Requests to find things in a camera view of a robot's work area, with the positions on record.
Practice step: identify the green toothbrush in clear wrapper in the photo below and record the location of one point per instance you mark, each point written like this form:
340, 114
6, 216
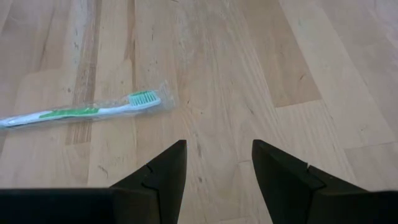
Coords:
77, 112

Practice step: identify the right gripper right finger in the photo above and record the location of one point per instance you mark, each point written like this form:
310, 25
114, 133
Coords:
280, 180

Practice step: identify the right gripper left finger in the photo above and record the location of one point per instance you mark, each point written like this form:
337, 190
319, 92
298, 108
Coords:
171, 174

